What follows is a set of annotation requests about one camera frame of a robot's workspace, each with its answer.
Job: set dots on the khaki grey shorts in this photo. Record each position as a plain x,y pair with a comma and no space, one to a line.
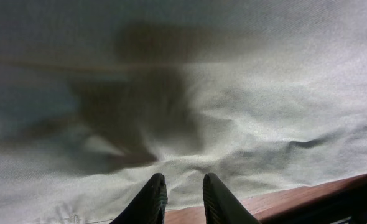
96,96

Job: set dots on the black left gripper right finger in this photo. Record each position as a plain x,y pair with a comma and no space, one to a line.
221,206

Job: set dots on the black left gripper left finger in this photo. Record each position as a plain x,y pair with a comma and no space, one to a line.
148,206

